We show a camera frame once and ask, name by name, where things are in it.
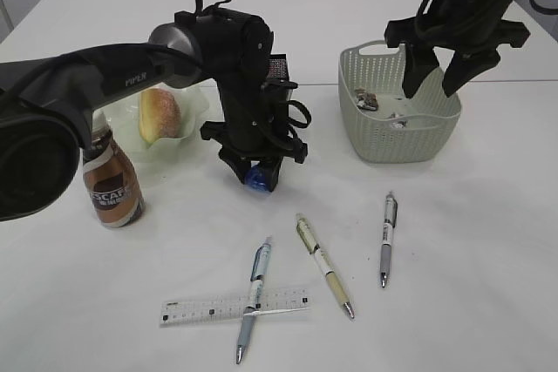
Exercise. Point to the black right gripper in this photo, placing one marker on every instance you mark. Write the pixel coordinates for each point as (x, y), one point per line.
(473, 34)

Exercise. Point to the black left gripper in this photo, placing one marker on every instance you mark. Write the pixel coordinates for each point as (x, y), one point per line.
(257, 129)

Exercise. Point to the blue pencil sharpener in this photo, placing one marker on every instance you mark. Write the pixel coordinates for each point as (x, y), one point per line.
(257, 178)

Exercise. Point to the white paper ball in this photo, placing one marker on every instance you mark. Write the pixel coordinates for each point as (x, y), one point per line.
(398, 121)

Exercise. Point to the dark paper ball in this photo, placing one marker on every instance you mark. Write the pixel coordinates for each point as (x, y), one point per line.
(366, 101)

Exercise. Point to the sugared bread roll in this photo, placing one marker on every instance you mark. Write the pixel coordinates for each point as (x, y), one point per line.
(159, 115)

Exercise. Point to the brown Nescafe coffee bottle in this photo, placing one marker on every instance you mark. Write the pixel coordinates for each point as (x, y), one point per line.
(110, 178)

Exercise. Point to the clear plastic ruler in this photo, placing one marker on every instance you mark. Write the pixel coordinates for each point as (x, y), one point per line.
(231, 307)

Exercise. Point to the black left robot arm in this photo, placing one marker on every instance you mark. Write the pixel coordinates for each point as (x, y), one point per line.
(50, 110)

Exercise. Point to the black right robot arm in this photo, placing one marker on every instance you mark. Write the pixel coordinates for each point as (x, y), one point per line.
(445, 6)

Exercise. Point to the cream grip ballpoint pen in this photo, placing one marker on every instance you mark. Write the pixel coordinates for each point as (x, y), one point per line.
(307, 234)

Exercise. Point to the pale green plastic basket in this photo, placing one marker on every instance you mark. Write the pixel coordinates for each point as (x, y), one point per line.
(432, 115)

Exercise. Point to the blue grip ballpoint pen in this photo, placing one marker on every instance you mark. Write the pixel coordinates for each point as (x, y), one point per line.
(259, 270)

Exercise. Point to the black mesh pen holder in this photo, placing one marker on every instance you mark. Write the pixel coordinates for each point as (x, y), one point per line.
(278, 85)

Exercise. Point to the pale green wavy glass plate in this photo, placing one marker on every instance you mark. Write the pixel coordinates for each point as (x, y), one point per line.
(123, 117)

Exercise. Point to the grey grip ballpoint pen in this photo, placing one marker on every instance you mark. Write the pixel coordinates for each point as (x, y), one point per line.
(390, 220)

